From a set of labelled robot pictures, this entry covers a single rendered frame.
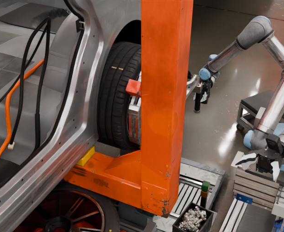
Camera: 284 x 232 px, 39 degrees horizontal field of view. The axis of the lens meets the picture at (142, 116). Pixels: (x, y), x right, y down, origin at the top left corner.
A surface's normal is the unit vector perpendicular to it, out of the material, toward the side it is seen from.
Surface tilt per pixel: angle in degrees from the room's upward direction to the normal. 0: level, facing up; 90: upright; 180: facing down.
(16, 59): 2
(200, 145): 0
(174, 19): 90
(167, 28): 90
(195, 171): 0
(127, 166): 90
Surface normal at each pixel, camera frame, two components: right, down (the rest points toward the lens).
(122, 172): -0.43, 0.52
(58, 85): -0.39, 0.17
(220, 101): 0.00, -0.82
